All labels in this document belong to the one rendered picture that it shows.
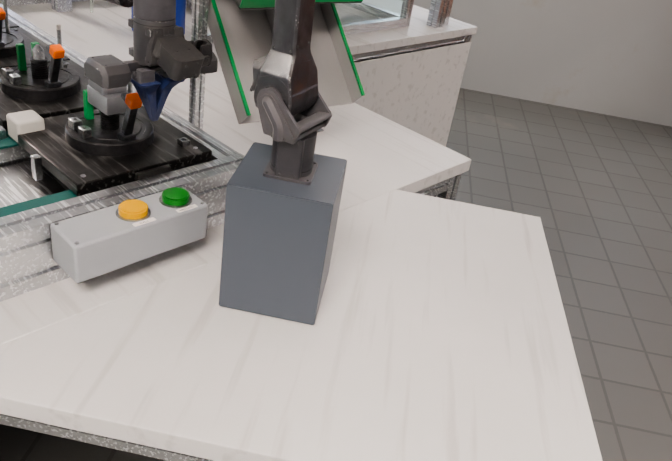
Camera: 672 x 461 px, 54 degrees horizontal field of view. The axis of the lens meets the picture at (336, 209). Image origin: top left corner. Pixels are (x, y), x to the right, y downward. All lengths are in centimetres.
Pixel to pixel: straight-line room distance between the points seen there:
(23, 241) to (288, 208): 35
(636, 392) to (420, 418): 168
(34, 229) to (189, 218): 21
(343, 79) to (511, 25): 346
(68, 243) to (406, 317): 48
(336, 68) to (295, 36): 57
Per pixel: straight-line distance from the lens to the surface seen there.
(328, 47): 140
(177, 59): 93
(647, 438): 234
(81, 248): 92
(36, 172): 114
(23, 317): 97
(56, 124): 123
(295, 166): 86
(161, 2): 96
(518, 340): 103
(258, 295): 94
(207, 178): 108
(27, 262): 99
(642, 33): 495
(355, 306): 100
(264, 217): 87
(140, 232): 96
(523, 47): 483
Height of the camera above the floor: 147
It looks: 30 degrees down
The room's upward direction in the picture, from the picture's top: 9 degrees clockwise
